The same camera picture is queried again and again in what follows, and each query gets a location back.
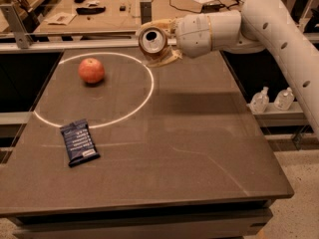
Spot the clear sanitizer bottle right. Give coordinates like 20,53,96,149
274,87,295,111

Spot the middle metal rail bracket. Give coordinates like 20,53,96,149
140,1,152,24

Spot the paper envelope on desk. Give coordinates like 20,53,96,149
46,12,76,26

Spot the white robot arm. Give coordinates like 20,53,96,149
137,0,319,137

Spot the orange soda can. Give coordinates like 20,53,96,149
139,27,167,56

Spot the left metal rail bracket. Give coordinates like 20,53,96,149
0,4,32,49

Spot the black device on desk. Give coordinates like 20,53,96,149
76,7,106,15

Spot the clear sanitizer bottle left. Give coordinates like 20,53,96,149
249,87,269,114

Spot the metal rail bracket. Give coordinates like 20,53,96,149
0,4,32,49
140,1,152,24

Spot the black power adapter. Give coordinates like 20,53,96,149
201,3,222,13

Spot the blue snack bar wrapper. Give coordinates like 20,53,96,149
60,119,100,167

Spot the horizontal metal rail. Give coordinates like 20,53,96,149
0,33,319,54

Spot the clear sanitizer bottle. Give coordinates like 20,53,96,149
249,87,269,114
274,87,295,111

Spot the red apple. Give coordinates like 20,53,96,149
78,58,105,84

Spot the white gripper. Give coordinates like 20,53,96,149
136,14,211,67

